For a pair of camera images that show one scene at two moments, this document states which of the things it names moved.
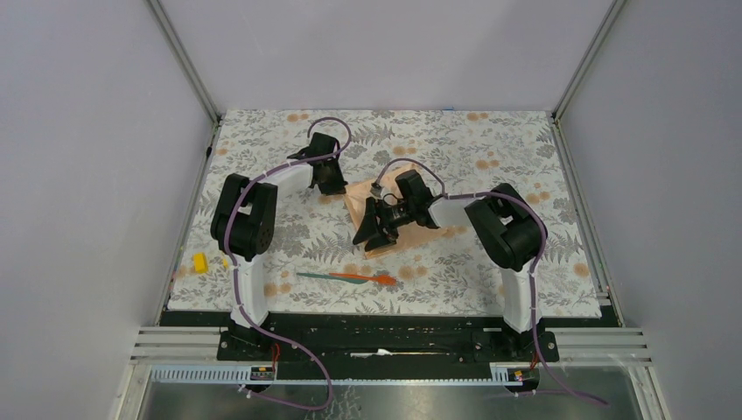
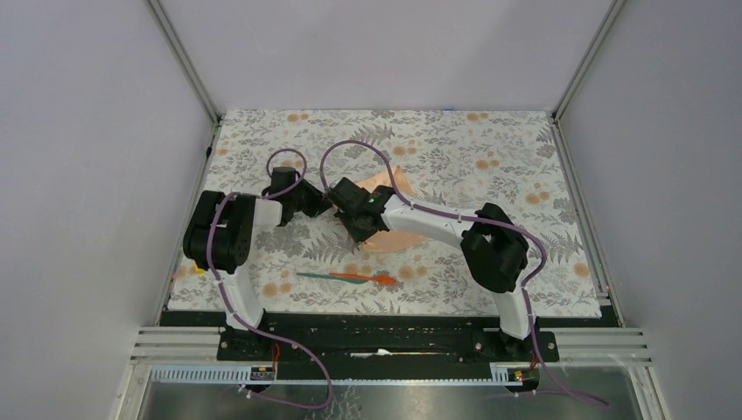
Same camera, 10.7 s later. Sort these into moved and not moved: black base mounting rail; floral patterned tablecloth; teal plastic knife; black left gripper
Moved: black left gripper
Not moved: teal plastic knife; black base mounting rail; floral patterned tablecloth
